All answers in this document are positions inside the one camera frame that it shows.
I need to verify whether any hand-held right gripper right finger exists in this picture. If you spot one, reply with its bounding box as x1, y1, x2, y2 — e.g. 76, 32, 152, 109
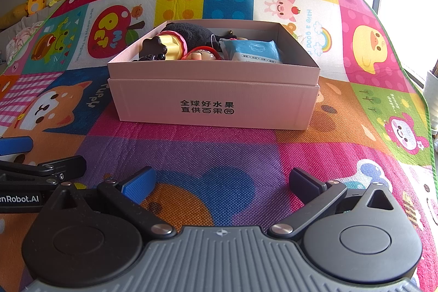
270, 167, 396, 241

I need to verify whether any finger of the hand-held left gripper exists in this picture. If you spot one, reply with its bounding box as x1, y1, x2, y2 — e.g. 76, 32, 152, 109
0, 155, 87, 190
0, 137, 34, 156

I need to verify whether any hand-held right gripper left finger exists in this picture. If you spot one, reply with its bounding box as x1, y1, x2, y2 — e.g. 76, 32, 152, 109
46, 166, 177, 238

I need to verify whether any pink cardboard box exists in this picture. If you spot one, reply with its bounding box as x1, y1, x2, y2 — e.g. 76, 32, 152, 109
107, 20, 321, 131

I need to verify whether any black-haired doll keychain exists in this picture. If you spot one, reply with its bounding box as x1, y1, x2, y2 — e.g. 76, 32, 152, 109
132, 53, 168, 62

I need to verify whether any orange brown keychain toy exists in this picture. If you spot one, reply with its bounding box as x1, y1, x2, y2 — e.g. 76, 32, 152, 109
142, 33, 188, 62

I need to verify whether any blue white wipes packet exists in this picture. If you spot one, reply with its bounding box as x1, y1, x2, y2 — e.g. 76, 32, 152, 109
221, 40, 284, 64

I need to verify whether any red doll keychain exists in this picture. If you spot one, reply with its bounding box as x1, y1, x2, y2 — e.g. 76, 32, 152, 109
185, 46, 224, 62

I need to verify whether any black plush toy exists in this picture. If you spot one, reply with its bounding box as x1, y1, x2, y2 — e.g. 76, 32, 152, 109
159, 22, 247, 51

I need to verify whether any colourful cartoon play mat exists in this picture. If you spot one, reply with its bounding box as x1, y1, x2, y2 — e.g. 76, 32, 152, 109
0, 0, 438, 292

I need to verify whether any pink crumpled cloth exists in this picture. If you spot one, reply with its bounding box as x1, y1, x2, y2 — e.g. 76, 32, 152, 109
6, 21, 46, 64

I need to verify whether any yellow duck plush toy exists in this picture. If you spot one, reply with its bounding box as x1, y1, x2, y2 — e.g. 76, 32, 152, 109
12, 0, 48, 18

